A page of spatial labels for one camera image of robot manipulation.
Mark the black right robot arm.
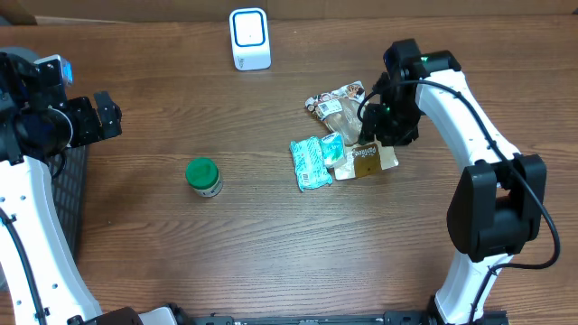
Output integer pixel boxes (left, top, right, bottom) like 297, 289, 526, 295
357, 39, 561, 324

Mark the white barcode scanner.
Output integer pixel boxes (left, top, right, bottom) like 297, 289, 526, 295
228, 7, 272, 71

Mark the teal white small packet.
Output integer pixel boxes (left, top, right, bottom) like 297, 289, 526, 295
320, 132, 347, 169

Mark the grey plastic mesh basket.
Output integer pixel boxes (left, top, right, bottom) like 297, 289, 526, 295
0, 46, 89, 293

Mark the green lid jar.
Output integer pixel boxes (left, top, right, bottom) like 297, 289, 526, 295
185, 157, 223, 198

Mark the teal snack packet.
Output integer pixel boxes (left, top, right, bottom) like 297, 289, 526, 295
290, 136, 333, 192

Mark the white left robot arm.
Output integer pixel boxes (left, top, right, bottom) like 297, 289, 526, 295
1, 52, 185, 325

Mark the beige brown snack bag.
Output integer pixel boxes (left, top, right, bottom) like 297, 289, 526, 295
304, 80, 398, 181

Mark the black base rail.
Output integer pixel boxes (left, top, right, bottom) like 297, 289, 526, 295
191, 310, 510, 325

